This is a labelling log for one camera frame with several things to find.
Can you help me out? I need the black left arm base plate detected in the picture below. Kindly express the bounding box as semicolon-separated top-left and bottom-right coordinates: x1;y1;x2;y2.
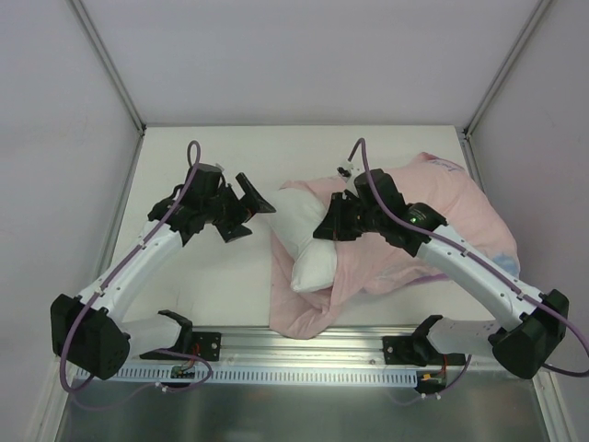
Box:
139;331;222;362

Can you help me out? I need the aluminium corner post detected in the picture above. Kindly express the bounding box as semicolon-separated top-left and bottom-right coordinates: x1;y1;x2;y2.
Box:
68;0;147;134
463;0;554;140

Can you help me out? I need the white pillow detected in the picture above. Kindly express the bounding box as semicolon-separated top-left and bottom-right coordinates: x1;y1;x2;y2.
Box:
264;188;337;293

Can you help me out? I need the right aluminium corner post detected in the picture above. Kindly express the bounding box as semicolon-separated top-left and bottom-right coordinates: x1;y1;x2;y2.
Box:
463;0;554;140

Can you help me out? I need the white slotted cable duct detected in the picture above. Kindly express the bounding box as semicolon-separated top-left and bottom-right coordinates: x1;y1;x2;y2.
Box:
73;364;420;388

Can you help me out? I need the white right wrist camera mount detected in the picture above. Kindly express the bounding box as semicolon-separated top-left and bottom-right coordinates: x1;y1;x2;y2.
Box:
337;159;364;189

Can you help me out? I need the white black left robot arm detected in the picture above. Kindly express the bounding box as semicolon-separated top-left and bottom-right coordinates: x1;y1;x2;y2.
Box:
50;164;276;380

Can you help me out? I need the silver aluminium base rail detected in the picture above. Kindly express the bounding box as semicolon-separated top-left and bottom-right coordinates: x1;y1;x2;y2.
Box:
119;324;498;369

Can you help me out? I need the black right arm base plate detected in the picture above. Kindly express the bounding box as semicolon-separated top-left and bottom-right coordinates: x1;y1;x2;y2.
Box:
382;335;466;367

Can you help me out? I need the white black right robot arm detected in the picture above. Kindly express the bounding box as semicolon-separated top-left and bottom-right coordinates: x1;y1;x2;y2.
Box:
313;165;570;379

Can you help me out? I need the left aluminium corner post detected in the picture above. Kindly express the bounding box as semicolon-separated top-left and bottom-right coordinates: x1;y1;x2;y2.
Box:
68;0;147;134

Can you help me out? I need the purple Elsa print pillowcase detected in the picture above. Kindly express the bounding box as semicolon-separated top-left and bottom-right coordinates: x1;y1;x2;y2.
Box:
266;152;521;340

